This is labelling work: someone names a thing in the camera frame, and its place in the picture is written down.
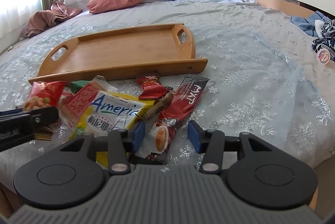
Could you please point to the red patterned cracker pack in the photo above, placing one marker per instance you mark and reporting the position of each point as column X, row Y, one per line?
column 71, row 108

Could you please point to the yellow white America snack bag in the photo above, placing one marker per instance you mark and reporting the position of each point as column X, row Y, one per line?
column 111, row 111

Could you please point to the mauve crumpled blanket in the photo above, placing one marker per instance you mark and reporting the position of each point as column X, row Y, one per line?
column 46, row 19

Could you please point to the small pink round lid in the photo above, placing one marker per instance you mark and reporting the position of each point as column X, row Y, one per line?
column 323, row 56

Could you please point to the small red snack packet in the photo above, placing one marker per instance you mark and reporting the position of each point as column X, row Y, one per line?
column 151, row 87

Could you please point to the red nut snack bag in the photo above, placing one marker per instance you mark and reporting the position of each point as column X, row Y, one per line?
column 44, row 94

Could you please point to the blue patterned clothes pile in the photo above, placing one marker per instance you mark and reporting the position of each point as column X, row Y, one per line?
column 327, row 39

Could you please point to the wooden serving tray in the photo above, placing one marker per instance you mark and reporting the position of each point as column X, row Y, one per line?
column 166, row 49

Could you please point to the long red coffee packet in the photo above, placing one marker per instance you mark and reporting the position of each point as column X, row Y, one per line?
column 157, row 141

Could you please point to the snowflake bed cover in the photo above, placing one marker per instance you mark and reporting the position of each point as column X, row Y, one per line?
column 263, row 75

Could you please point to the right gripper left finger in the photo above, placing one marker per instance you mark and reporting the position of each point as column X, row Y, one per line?
column 120, row 142

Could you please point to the light blue cloth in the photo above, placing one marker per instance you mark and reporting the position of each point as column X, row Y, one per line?
column 312, row 24

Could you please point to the wooden bed frame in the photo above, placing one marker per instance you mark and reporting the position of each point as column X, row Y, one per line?
column 286, row 7

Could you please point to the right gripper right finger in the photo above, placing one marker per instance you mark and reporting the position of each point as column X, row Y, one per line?
column 210, row 143

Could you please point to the green snack packet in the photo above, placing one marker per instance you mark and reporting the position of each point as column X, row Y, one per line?
column 76, row 86

